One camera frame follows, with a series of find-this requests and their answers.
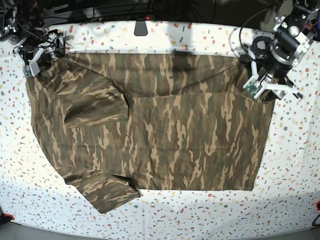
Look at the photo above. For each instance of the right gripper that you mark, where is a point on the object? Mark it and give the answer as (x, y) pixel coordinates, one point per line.
(54, 46)

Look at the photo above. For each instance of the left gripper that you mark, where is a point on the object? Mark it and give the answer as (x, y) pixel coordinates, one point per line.
(274, 61)

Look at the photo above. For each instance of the camouflage T-shirt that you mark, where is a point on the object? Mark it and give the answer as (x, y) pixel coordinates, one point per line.
(114, 124)

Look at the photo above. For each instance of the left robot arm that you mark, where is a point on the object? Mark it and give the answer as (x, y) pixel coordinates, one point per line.
(292, 33)

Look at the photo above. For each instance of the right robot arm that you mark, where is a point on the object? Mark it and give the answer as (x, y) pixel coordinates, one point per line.
(22, 24)

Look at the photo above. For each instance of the red table clamp right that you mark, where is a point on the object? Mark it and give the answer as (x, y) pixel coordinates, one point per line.
(318, 206)

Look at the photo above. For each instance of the red table clamp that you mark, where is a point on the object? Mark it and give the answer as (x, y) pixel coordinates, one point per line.
(5, 218)
(318, 206)

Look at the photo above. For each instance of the terrazzo pattern table cloth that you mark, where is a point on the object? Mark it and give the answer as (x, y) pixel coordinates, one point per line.
(283, 199)

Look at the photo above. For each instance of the red table clamp left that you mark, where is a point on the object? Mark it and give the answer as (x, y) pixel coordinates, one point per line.
(5, 218)

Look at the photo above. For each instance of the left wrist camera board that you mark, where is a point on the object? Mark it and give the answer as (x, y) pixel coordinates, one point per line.
(254, 87)

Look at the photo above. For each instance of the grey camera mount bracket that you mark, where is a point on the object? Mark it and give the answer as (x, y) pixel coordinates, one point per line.
(140, 29)

